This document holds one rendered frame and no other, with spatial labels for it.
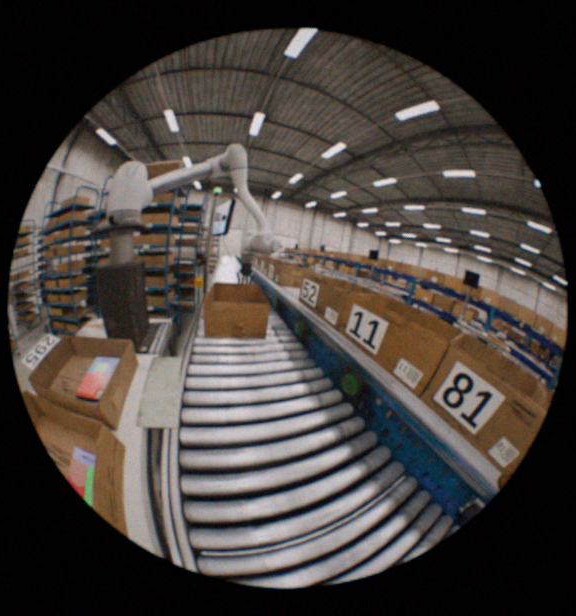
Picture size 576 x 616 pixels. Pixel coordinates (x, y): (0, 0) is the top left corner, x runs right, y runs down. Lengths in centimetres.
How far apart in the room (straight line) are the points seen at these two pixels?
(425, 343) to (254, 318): 64
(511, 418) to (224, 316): 97
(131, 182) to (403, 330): 99
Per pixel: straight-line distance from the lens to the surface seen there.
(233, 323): 74
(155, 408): 52
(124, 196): 73
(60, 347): 85
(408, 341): 48
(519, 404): 48
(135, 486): 46
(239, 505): 39
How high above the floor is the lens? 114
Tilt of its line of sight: 18 degrees down
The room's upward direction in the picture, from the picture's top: 10 degrees clockwise
